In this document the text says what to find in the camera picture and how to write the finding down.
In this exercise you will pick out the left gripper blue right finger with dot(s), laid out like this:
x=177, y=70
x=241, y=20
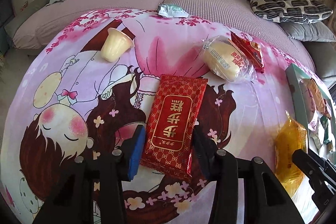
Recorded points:
x=205, y=150

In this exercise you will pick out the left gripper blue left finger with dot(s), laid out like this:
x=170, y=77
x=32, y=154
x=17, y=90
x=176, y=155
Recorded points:
x=131, y=153

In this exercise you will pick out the orange cake packet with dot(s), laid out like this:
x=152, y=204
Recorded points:
x=291, y=137

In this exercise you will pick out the red gold snack packet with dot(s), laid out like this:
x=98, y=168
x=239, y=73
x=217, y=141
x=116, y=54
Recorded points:
x=169, y=128

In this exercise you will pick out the teal white cardboard tray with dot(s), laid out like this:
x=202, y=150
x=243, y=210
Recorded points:
x=315, y=110

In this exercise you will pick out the clear wrapped yellow bun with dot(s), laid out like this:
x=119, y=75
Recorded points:
x=226, y=61

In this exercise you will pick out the small red snack packet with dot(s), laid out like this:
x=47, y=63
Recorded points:
x=251, y=49

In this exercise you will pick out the yellow pudding cup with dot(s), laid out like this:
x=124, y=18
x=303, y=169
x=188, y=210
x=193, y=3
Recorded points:
x=115, y=45

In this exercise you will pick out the grey cushion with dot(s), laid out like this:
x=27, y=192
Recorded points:
x=314, y=32

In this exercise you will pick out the pink checkered sofa cover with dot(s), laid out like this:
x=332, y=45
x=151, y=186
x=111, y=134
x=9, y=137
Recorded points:
x=39, y=23

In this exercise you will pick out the silver green snack packet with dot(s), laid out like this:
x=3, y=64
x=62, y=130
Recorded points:
x=171, y=11

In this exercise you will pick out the black white patterned pillow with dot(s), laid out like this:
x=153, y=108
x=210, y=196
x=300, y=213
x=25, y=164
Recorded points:
x=295, y=11

